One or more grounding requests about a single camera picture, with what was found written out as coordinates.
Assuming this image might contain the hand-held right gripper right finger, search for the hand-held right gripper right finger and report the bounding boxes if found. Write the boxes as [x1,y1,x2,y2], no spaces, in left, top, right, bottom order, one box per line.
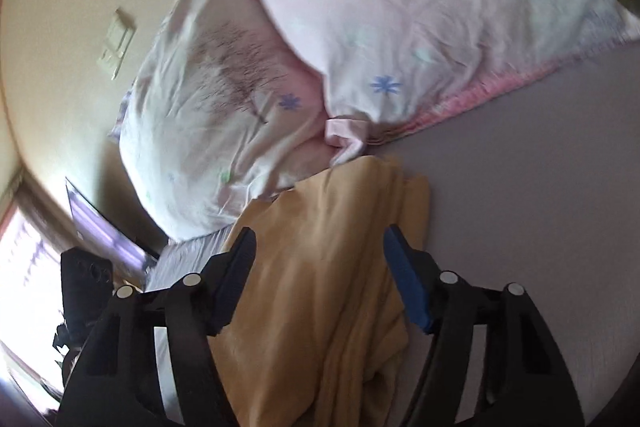
[383,224,586,427]

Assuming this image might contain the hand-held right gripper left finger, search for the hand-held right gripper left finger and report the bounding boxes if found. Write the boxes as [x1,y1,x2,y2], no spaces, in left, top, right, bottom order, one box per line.
[56,227,257,427]

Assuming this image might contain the tan cloth garment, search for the tan cloth garment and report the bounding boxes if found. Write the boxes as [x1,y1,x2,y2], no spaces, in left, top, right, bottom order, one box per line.
[207,155,432,427]

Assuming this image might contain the dark flat screen monitor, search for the dark flat screen monitor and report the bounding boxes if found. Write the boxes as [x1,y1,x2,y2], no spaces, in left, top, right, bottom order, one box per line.
[65,177,161,275]

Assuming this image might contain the black phone on stand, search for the black phone on stand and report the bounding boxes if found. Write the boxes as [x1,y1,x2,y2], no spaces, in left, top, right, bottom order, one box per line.
[52,248,113,358]

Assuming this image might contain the pink pillow with tree print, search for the pink pillow with tree print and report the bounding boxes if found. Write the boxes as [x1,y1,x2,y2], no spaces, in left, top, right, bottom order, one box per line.
[107,0,371,243]

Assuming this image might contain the pink floral pillow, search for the pink floral pillow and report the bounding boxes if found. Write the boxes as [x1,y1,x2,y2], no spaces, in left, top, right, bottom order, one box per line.
[192,0,636,135]

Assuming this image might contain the wall switch panel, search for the wall switch panel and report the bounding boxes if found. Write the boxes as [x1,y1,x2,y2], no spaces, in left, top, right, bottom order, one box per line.
[96,8,137,80]

